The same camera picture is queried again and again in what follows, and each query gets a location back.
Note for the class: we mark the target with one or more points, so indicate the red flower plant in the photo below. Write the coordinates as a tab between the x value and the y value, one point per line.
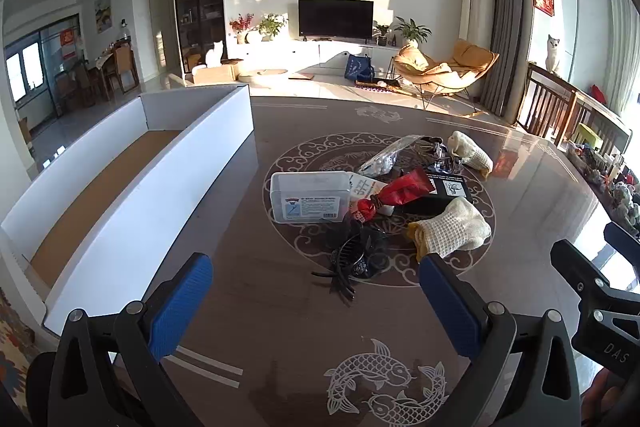
242	27

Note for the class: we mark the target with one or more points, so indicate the large red snack packet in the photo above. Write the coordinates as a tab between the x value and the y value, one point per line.
407	187

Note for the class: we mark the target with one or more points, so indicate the dark wooden chair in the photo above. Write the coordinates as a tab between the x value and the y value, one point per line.
542	102
600	122

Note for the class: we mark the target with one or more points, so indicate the black mesh hair bow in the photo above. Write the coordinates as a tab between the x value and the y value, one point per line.
372	252

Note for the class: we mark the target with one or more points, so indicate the patterned cushion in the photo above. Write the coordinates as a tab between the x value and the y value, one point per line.
12	357

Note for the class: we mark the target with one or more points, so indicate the grey curtain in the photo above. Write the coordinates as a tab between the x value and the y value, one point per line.
505	17

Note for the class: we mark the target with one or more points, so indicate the broad-leaf green potted plant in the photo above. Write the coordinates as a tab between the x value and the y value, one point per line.
412	32

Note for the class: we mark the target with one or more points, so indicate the black hair claw clip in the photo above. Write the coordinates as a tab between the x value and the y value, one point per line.
342	279

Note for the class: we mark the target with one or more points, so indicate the brown cardboard box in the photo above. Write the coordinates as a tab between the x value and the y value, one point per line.
215	74

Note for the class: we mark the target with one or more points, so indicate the person's right hand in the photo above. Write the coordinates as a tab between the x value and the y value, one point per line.
602	399

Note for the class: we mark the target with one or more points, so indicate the white cat with grey head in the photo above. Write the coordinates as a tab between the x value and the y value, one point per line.
552	54

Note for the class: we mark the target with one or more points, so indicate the white cardboard box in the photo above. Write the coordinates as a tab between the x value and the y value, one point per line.
165	187

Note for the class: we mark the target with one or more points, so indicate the black printed box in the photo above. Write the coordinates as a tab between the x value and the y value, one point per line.
447	189

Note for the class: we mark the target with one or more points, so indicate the bunch of metal hair clips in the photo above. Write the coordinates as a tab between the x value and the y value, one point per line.
437	154

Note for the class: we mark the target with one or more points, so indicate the blue tote bag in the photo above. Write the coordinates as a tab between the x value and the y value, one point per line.
357	68

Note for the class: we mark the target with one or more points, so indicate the black television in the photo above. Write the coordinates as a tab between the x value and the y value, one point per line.
336	19

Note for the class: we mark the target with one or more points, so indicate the white television cabinet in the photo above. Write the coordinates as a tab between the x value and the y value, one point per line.
300	54

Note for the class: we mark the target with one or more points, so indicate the small red snack packet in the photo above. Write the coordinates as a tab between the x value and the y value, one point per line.
364	209

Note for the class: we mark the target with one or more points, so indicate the knitted glove with yellow cuff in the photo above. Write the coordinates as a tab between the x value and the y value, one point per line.
455	227

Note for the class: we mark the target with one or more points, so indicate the bag of cotton swabs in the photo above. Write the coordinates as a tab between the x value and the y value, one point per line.
387	157

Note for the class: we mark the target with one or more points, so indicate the clear plastic box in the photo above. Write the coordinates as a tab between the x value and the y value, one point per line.
307	194

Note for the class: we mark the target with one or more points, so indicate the orange lounge chair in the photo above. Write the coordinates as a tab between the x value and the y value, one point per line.
440	72

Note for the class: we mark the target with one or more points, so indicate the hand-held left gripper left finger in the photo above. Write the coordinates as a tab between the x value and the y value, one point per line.
180	302

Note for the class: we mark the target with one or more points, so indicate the cream knitted glove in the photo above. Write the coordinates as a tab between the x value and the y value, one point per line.
470	152

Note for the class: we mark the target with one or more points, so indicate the dining table with chairs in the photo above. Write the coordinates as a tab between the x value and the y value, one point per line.
107	67

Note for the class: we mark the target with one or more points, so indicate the framed wall painting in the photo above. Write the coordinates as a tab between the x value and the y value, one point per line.
102	12

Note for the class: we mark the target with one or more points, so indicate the white sheer curtain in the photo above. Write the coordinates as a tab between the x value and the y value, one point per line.
625	52

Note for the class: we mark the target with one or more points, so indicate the covered standing air conditioner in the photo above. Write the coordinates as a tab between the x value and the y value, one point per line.
477	7

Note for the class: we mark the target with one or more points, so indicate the small green potted plant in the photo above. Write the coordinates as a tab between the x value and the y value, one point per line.
382	34

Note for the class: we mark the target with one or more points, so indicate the white sunscreen tube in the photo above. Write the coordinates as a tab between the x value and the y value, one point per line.
364	189

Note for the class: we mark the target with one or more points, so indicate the row of small ornaments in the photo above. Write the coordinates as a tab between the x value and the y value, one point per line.
607	177

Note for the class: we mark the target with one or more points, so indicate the bushy green potted plant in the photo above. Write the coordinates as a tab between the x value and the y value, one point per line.
272	27

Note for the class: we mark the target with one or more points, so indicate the purple floor mat with toys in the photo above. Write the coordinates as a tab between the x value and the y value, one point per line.
380	86

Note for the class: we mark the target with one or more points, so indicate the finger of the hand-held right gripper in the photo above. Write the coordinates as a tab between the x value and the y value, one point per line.
577	263
622	237

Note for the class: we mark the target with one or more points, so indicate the red door sign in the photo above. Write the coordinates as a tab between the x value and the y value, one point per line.
68	44

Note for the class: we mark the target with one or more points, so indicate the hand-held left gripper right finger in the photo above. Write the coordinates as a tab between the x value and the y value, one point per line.
450	307

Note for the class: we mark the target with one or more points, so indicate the white interior door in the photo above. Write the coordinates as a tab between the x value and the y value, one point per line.
160	22

